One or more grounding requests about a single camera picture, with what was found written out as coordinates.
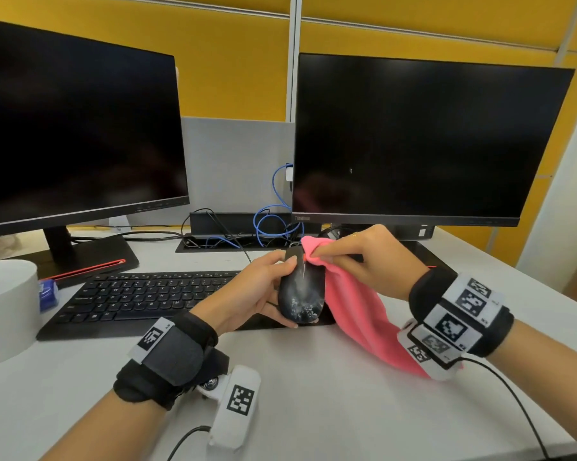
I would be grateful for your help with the black white-speckled mouse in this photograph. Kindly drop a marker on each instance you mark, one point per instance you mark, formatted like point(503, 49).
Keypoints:
point(303, 288)

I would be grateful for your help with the black computer monitor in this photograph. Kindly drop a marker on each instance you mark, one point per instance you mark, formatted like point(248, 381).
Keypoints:
point(77, 129)
point(423, 139)

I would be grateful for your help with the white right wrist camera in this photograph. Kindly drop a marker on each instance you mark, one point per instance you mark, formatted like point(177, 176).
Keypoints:
point(440, 372)

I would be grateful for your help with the pink cloth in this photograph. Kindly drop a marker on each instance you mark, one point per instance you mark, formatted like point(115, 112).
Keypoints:
point(360, 312)

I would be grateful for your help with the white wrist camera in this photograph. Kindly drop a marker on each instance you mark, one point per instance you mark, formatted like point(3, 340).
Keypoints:
point(235, 408)
point(440, 372)

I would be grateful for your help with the person's right hand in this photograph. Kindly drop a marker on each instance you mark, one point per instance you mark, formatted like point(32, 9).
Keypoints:
point(384, 264)

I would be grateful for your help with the person's left forearm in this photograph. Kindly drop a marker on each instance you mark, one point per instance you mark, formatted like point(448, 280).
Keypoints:
point(111, 432)

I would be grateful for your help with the brown cardboard box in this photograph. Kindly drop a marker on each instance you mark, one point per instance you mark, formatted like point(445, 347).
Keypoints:
point(0, 244)

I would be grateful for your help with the white round container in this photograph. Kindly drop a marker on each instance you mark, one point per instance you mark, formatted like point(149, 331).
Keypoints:
point(5, 316)

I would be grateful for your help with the grey partition panel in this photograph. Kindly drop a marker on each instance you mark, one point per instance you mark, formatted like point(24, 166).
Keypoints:
point(235, 163)

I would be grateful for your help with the person's left hand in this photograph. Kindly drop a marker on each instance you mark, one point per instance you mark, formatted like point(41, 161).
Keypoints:
point(250, 297)

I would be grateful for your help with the black keyboard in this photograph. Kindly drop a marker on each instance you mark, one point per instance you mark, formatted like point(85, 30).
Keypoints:
point(135, 302)

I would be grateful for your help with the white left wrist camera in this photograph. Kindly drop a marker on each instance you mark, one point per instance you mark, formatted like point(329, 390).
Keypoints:
point(235, 408)

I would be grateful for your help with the small blue object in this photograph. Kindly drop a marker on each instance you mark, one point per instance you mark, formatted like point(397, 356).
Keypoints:
point(48, 295)

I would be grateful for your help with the white cabinet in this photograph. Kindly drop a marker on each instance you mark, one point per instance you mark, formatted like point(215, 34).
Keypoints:
point(562, 211)

